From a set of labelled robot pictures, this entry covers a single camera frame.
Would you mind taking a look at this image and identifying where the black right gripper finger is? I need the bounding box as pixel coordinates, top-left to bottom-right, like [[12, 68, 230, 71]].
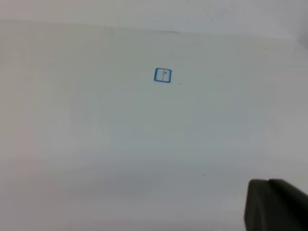
[[244, 179, 308, 231]]

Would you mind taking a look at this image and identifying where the blue square marker outline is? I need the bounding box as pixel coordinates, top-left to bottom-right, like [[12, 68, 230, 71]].
[[154, 68, 172, 83]]

